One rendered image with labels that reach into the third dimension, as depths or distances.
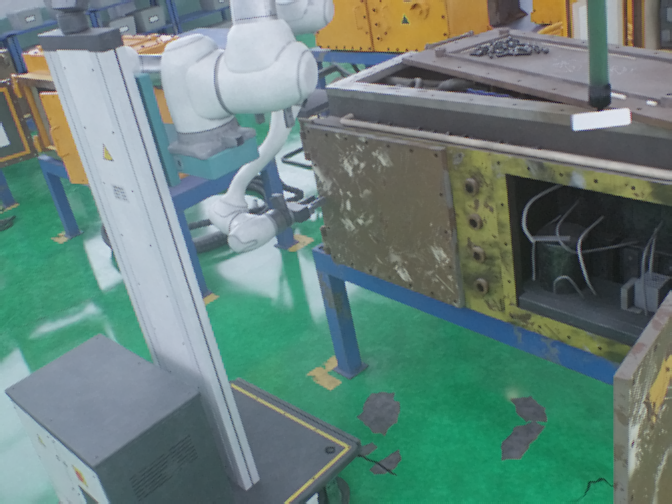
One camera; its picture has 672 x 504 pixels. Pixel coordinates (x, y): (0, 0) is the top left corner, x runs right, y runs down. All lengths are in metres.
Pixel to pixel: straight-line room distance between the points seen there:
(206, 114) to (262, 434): 1.26
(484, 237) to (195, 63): 1.02
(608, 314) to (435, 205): 0.61
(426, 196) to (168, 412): 1.01
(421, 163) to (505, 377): 1.25
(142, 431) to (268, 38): 1.03
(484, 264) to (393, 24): 3.88
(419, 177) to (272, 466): 1.06
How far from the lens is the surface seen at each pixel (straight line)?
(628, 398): 1.26
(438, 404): 3.11
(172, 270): 2.01
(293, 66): 1.70
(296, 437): 2.60
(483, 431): 2.97
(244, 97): 1.74
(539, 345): 2.39
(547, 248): 2.24
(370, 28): 6.21
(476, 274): 2.36
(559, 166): 1.99
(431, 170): 2.25
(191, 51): 1.81
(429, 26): 5.74
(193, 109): 1.82
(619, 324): 2.17
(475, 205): 2.23
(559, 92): 2.13
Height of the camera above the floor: 2.00
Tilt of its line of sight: 26 degrees down
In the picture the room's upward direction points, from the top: 12 degrees counter-clockwise
